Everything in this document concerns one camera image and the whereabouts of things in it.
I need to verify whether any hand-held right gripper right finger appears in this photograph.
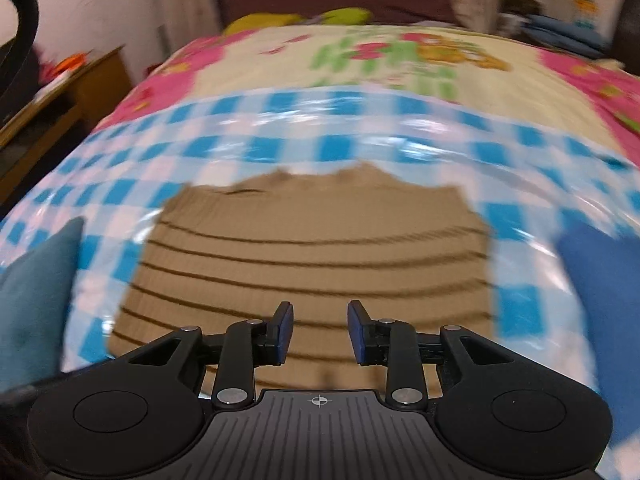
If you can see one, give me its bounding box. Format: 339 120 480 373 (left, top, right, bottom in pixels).
346 300 526 408

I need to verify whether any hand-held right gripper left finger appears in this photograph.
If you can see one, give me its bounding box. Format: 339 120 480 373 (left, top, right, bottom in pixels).
112 301 295 409

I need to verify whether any beige striped knit sweater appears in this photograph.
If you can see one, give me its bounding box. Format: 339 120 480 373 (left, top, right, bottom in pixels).
107 162 496 396

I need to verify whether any stack of folded blue clothes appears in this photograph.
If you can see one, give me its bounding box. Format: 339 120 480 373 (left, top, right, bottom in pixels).
525 12 608 57

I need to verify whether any blue checkered plastic sheet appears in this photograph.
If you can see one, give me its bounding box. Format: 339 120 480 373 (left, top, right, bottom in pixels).
0 87 640 456

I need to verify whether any blue knit sweater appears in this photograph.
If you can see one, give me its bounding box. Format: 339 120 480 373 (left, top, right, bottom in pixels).
557 222 640 443

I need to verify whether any teal cloth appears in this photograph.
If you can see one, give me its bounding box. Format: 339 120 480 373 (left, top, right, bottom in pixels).
0 217 86 392

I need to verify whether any wooden bedside table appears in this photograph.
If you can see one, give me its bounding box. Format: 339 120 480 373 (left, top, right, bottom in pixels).
0 45 133 181

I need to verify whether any yellow pillow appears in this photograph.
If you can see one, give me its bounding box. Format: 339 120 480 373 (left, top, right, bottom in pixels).
222 12 307 37

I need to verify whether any green pillow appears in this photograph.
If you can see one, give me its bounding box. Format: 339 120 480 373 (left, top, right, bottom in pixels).
320 7 374 26

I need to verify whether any orange item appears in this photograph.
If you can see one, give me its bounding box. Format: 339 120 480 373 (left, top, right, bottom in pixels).
55 52 90 73

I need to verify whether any dark brown box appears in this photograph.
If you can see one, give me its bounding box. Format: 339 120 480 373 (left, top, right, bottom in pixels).
500 0 544 27

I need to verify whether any dark brown leather chair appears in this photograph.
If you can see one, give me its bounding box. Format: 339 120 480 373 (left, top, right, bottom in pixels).
612 0 640 63

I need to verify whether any cartoon wall poster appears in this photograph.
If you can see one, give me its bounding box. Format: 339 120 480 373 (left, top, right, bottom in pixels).
570 0 602 27

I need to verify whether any black strap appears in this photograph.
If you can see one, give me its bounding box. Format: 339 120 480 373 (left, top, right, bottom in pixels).
0 0 42 88

